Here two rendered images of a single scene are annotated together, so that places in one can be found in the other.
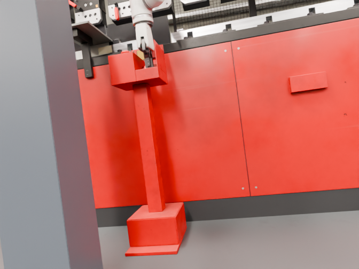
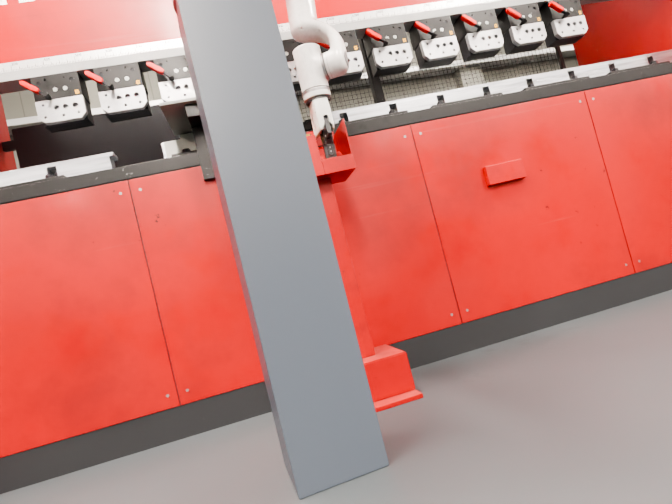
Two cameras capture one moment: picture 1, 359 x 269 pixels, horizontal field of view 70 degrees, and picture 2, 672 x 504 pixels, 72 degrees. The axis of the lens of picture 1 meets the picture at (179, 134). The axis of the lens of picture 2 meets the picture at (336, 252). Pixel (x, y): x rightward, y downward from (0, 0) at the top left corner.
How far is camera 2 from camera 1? 66 cm
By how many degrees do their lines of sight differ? 21
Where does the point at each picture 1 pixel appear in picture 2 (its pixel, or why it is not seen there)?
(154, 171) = (357, 299)
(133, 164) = not seen: hidden behind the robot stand
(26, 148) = (296, 247)
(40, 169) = (317, 273)
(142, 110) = (330, 215)
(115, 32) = not seen: hidden behind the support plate
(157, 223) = (383, 365)
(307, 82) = (505, 172)
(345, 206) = (565, 316)
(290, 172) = (503, 284)
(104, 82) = not seen: hidden behind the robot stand
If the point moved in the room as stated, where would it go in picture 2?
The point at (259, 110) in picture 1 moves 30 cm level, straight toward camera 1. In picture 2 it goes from (456, 209) to (487, 194)
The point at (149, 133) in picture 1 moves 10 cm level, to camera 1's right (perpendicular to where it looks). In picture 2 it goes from (343, 246) to (373, 239)
